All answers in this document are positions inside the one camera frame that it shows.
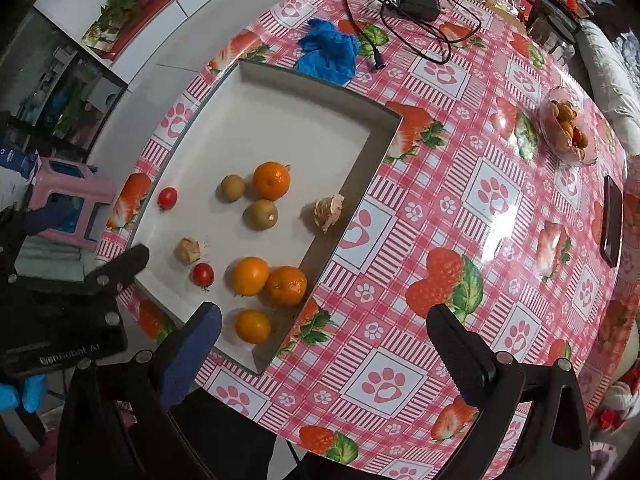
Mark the red cherry tomato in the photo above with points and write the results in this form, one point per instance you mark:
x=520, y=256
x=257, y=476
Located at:
x=167, y=197
x=202, y=274

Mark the pink plastic stool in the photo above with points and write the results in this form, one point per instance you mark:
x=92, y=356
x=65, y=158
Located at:
x=70, y=195

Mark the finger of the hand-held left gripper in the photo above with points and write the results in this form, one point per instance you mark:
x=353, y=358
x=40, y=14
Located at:
x=125, y=265
x=50, y=217

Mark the dimpled orange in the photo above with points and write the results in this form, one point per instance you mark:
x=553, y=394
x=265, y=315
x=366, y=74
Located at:
x=286, y=285

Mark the green potted plant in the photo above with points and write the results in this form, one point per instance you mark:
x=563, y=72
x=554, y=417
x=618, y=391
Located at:
x=122, y=5

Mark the dark smartphone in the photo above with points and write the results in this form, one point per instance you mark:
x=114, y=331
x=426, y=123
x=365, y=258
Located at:
x=611, y=225

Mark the large smooth orange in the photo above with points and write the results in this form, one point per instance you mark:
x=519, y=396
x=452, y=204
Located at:
x=251, y=276

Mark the red top cabinet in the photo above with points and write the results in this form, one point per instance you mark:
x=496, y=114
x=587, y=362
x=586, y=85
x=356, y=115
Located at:
x=165, y=5

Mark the blue white carton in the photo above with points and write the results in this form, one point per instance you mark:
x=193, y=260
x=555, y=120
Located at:
x=17, y=157

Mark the black power adapter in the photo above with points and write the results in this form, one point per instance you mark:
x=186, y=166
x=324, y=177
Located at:
x=417, y=2

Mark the clear glass bowl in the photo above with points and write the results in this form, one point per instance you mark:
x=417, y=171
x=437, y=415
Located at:
x=567, y=127

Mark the red pink plush toy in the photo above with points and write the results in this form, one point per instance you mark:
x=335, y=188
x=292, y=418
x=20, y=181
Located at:
x=615, y=405

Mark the stemmed mandarin orange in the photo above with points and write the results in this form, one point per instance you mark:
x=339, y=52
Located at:
x=271, y=180

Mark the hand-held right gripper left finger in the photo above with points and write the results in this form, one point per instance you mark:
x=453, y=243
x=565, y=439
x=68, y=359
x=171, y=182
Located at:
x=192, y=350

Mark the person's left hand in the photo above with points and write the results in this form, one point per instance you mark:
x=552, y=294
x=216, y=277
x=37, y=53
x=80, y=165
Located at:
x=35, y=392

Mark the pale green mat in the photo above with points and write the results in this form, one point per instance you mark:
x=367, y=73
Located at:
x=50, y=257

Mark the brown kiwi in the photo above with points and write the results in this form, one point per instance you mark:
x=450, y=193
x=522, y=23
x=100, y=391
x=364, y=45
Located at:
x=260, y=214
x=233, y=187

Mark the blue crumpled glove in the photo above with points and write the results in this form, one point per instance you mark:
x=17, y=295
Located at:
x=327, y=55

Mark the small smooth orange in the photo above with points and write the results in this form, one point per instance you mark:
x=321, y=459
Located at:
x=252, y=326

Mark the red checked printed tablecloth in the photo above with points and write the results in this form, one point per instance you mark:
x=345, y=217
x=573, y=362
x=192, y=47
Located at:
x=450, y=185

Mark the heap of nuts and kumquats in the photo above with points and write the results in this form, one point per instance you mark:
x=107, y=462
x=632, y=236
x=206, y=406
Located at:
x=565, y=120

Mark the white cardboard tray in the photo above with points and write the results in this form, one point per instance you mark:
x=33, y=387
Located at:
x=300, y=135

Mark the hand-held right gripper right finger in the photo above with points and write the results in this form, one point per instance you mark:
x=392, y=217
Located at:
x=460, y=355

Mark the white padded jacket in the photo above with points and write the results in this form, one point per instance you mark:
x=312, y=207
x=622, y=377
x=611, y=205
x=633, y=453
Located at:
x=600, y=70

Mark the black framed glass tank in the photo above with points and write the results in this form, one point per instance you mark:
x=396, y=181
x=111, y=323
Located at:
x=75, y=100

